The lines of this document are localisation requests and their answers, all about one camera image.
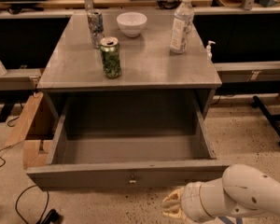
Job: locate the grey top drawer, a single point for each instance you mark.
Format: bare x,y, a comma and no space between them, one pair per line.
108,140

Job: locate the silver blue energy can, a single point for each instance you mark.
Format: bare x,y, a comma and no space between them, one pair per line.
96,26

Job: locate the white ceramic bowl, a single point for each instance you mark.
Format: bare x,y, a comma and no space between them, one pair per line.
132,23

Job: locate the green soda can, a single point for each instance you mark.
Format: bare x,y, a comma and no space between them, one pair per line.
109,47

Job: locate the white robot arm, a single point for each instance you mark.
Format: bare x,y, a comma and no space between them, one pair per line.
242,191

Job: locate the clear plastic water bottle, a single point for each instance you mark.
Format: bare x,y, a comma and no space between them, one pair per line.
182,26

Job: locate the padded gripper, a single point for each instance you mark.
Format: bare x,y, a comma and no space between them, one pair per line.
191,201

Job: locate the black metal stand leg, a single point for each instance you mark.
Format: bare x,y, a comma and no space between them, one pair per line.
273,119

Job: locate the small pump dispenser bottle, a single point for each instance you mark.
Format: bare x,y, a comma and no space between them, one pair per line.
210,43

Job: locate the grey wooden cabinet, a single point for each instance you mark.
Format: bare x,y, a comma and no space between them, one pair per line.
157,89

